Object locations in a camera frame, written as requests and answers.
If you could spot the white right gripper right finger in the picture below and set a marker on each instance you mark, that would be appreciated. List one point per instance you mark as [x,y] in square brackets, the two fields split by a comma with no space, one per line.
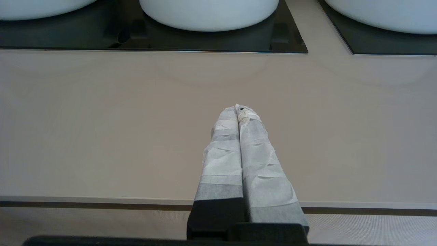
[266,177]

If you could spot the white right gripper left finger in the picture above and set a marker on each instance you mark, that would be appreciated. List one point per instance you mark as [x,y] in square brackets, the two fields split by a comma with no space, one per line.
[222,171]

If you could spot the white round cooking pot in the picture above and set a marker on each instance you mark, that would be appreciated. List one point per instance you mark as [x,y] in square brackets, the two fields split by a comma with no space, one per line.
[208,17]
[41,8]
[392,17]

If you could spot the narrow black glass cooktop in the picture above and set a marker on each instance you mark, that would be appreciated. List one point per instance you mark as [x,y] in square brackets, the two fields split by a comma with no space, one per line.
[375,44]

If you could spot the wide black glass cooktop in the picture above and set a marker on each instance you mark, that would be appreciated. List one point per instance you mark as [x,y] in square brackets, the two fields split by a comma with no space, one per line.
[85,37]

